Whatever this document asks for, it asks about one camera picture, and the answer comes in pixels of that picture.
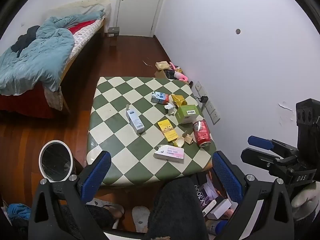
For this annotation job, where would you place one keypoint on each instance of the black charger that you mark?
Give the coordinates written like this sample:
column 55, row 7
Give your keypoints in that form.
column 204, row 99

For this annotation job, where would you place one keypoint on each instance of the blue white milk carton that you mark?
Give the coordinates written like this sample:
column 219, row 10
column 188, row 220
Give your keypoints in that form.
column 160, row 97

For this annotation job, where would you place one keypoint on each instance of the small grey stool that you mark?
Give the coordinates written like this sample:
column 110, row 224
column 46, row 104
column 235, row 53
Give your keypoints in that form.
column 113, row 31

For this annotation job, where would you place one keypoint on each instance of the person's right hand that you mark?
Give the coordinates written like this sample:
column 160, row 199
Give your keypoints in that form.
column 305, row 200

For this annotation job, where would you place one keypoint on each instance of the gold foil packet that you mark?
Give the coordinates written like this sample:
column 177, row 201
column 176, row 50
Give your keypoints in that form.
column 178, row 100

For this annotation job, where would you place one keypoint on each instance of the person's leg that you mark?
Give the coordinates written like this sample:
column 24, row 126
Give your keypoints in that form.
column 97, row 218
column 175, row 205

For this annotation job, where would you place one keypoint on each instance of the grey slipper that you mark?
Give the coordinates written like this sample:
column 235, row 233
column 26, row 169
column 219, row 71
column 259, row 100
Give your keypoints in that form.
column 112, row 208

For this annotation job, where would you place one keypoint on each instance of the red soda can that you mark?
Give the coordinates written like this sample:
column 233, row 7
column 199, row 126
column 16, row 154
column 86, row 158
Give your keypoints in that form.
column 202, row 133

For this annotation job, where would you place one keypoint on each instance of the white paper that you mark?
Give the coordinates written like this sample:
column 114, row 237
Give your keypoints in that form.
column 170, row 108

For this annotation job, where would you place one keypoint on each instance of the white wall socket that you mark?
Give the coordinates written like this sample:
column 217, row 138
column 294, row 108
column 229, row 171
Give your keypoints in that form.
column 203, row 93
column 198, row 86
column 215, row 117
column 210, row 107

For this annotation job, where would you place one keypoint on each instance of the person's right leg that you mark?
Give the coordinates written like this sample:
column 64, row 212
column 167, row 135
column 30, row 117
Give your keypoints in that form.
column 175, row 205

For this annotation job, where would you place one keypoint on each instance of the pink plush toy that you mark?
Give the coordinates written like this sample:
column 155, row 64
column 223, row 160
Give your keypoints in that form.
column 180, row 74

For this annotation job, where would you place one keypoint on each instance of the thin stick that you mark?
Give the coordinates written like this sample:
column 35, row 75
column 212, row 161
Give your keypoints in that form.
column 147, row 63

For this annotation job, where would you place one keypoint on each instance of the green white checkered table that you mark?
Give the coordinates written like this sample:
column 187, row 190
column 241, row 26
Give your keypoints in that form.
column 125, row 155

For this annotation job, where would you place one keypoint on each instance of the light blue duvet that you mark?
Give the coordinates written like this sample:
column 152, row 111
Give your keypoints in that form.
column 35, row 60

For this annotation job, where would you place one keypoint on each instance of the person's left leg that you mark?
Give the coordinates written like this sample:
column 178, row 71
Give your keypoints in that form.
column 97, row 218

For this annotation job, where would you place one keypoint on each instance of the person's right forearm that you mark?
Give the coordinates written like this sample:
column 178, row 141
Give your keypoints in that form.
column 303, row 227

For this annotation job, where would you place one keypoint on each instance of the red blanket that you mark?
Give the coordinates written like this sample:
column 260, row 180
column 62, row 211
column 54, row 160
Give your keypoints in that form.
column 80, row 26

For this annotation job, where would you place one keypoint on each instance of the white door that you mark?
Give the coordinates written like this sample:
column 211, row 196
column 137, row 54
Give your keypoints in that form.
column 140, row 7

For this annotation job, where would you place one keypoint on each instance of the brown paper bag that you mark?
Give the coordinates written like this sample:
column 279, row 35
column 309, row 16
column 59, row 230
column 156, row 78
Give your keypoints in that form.
column 162, row 65

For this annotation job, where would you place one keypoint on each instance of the open cardboard box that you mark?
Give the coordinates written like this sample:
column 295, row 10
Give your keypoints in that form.
column 161, row 73

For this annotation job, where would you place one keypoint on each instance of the yellow cigarette box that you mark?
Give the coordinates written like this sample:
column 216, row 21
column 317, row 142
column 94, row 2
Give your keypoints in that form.
column 167, row 130

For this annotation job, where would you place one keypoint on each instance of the dark clothes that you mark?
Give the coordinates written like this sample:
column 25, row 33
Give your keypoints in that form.
column 23, row 40

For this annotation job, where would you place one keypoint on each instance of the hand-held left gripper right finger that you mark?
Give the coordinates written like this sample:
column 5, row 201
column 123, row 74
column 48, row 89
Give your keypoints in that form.
column 227, row 177

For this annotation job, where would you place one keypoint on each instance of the blue cloth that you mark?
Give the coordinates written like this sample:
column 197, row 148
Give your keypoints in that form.
column 17, row 210

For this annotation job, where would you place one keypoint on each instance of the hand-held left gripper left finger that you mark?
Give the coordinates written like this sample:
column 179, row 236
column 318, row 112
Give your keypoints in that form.
column 96, row 177

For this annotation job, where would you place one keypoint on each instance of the brown cardboard scrap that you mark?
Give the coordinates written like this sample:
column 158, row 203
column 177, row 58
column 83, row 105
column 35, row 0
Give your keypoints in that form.
column 188, row 137

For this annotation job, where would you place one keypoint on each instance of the green cardboard box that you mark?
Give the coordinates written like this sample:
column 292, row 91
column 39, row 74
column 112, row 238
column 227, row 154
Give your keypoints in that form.
column 188, row 113

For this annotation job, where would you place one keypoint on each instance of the grey hanging cloth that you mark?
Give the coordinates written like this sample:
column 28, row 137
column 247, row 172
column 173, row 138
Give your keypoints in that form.
column 53, row 98

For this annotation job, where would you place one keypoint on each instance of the pale quilted pillow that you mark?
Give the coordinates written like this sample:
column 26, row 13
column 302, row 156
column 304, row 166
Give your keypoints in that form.
column 92, row 9

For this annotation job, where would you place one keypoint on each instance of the beige wrapper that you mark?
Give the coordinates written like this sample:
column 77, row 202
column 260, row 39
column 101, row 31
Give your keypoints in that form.
column 179, row 142

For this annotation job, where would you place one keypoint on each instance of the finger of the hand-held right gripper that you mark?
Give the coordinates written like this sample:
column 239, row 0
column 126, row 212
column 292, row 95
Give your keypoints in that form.
column 257, row 158
column 260, row 142

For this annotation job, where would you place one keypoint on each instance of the tall white box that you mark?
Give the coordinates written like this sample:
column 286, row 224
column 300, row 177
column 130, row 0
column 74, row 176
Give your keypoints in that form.
column 135, row 121

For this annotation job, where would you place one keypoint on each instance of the white pink box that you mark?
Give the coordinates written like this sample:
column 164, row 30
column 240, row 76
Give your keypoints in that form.
column 170, row 153

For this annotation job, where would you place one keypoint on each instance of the white slipper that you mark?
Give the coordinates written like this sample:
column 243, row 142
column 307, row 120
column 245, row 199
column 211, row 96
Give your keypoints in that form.
column 140, row 217

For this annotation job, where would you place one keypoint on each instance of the black printed box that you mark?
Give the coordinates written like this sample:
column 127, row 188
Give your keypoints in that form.
column 203, row 195

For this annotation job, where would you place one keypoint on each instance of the wooden bed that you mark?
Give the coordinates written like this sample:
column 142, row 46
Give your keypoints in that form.
column 82, row 45

